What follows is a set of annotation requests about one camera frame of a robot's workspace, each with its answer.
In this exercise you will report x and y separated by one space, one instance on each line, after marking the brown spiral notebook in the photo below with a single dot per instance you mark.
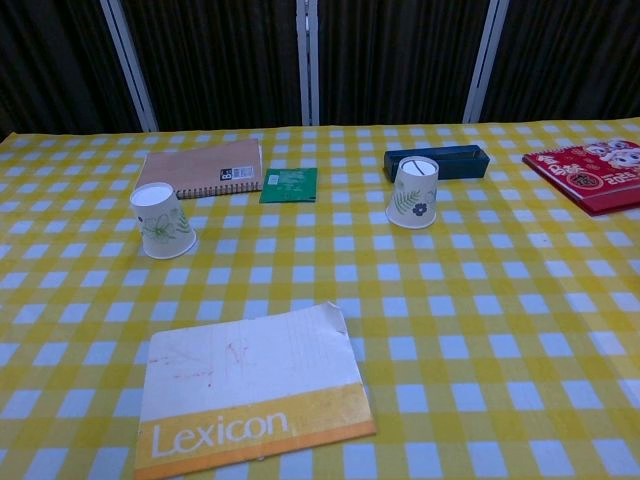
195 167

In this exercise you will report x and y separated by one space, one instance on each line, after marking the white partition post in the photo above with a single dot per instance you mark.
482 65
307 60
131 75

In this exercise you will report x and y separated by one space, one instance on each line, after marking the green foil packet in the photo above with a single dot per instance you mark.
287 187

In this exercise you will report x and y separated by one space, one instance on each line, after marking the red desk calendar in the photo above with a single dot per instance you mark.
590 180

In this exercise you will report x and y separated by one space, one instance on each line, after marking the white yellow Lexicon booklet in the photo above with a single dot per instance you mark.
240 370

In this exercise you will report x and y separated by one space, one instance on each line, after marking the dark blue rectangular box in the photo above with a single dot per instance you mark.
465 162

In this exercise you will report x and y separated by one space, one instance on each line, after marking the dark ribbed partition panel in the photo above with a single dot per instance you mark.
400 60
220 60
50 60
575 55

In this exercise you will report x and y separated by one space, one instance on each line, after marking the yellow white checked tablecloth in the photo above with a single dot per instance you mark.
450 325

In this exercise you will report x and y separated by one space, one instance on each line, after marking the paper cup green flower print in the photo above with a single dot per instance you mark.
165 235

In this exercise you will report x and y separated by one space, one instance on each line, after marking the paper cup fern print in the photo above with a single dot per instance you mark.
412 200

